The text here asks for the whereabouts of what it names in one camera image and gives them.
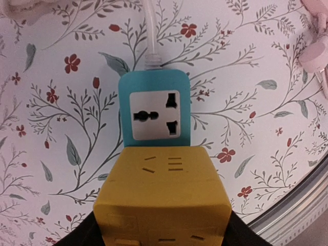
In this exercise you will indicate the yellow cube socket adapter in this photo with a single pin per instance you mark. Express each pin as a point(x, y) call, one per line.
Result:
point(163, 196)

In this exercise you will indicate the aluminium front rail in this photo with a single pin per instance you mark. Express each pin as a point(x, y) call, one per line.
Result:
point(289, 217)

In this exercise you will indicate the floral patterned table mat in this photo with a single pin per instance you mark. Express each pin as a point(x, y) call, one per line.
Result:
point(259, 115)

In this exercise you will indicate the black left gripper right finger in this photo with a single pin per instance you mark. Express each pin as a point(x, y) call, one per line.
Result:
point(239, 234)

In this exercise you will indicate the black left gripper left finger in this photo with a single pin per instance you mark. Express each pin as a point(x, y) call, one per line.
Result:
point(87, 233)

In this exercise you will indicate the teal power strip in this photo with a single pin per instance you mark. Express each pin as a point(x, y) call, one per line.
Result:
point(155, 108)

